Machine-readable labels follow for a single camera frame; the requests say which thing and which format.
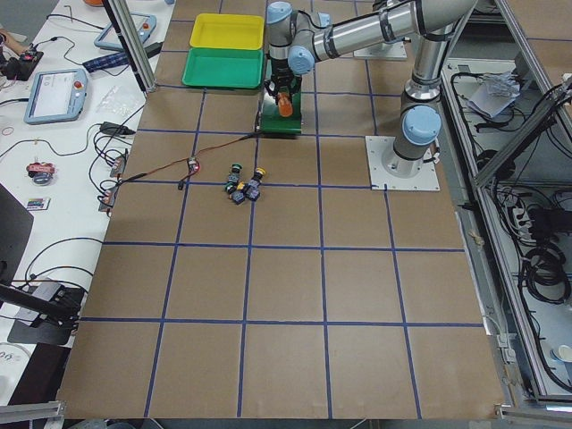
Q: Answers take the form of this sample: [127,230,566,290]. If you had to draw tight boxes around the red black conveyor cable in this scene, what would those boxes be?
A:
[120,131,260,183]

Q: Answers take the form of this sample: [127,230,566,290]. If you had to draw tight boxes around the yellow push button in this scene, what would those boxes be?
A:
[230,182,246,206]
[248,167,266,188]

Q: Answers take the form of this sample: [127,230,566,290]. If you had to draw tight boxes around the green push button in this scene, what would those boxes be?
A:
[224,182,238,195]
[228,164,242,184]

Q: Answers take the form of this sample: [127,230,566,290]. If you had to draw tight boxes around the green conveyor belt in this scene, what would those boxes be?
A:
[255,59,302,135]

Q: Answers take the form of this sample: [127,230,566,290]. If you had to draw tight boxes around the clear plastic bag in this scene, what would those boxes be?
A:
[97,86,139,117]

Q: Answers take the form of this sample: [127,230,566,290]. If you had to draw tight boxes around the yellow plastic tray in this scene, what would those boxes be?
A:
[189,13,265,50]

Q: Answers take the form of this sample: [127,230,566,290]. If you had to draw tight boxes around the crumpled white paper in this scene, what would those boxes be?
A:
[467,71,520,119]

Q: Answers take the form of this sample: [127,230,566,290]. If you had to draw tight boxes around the orange cylinder bottle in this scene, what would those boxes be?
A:
[276,92,293,118]

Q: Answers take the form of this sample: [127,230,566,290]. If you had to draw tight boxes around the aluminium frame post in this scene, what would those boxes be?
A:
[103,0,156,94]

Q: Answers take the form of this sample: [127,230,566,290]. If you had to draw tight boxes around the teach pendant tablet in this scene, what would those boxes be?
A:
[93,13,157,51]
[23,69,88,125]

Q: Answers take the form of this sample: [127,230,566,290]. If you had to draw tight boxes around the small red circuit board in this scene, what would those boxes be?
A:
[188,158,200,175]

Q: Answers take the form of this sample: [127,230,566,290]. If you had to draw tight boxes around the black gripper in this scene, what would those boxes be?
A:
[265,59,302,101]

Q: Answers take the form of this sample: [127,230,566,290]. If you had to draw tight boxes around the lower teach pendant tablet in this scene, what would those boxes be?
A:
[23,69,88,125]

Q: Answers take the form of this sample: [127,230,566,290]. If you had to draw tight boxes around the coiled black cables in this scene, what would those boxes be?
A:
[473,147,572,307]

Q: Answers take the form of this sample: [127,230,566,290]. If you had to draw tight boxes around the upper teach pendant tablet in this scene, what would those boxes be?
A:
[93,13,157,51]

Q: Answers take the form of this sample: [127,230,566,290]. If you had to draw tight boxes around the black power adapter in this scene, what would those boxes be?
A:
[99,122,136,136]

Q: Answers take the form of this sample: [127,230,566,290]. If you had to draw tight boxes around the plaid blue pouch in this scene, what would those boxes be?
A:
[81,52,129,73]

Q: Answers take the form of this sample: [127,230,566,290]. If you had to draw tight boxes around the green plastic tray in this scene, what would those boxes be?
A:
[181,47,264,89]

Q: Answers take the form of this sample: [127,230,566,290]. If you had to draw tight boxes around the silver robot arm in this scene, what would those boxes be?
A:
[265,1,473,118]

